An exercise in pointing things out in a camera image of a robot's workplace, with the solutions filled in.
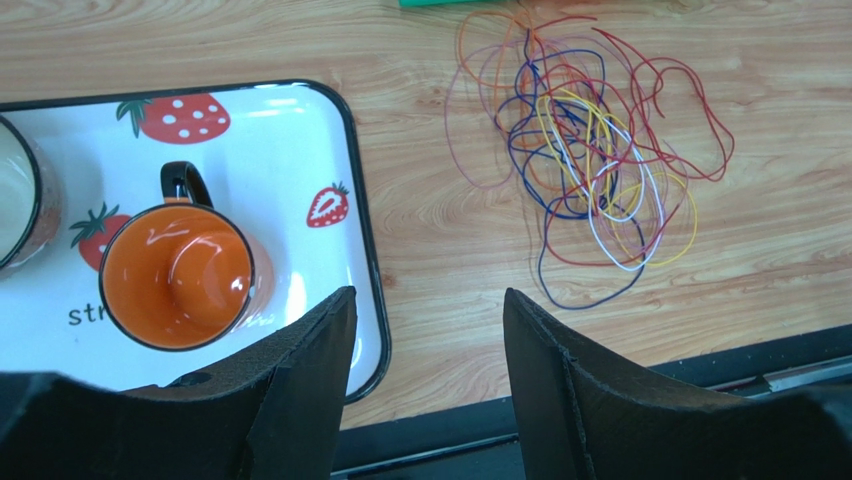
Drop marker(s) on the beige ceramic bowl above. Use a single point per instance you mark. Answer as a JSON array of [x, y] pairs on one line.
[[31, 199]]

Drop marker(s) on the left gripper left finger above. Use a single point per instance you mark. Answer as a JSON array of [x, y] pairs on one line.
[[270, 411]]

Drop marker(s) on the left green plastic bin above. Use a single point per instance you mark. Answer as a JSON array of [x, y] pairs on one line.
[[427, 3]]

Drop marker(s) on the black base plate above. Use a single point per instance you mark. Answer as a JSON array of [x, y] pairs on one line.
[[480, 441]]

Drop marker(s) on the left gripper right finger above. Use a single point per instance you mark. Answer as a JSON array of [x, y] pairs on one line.
[[585, 412]]

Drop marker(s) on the orange mug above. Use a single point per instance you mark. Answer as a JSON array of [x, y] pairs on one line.
[[180, 275]]

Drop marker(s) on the strawberry print white tray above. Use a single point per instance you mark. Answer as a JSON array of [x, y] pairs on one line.
[[281, 160]]

